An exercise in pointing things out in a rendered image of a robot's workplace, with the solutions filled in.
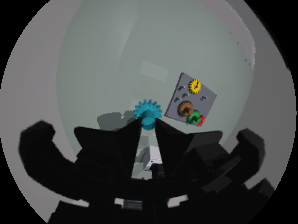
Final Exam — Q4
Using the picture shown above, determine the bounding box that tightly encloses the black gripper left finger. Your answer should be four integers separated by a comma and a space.
73, 117, 142, 180

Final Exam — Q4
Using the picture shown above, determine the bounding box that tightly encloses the yellow gear with black stripe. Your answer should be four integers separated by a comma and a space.
189, 79, 201, 95

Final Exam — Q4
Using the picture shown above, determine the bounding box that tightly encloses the brown gear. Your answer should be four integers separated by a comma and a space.
177, 100, 194, 117

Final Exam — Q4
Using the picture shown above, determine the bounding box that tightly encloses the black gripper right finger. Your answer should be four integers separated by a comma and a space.
156, 119, 222, 179

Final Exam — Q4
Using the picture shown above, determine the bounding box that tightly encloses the teal gear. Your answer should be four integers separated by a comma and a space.
133, 99, 164, 131

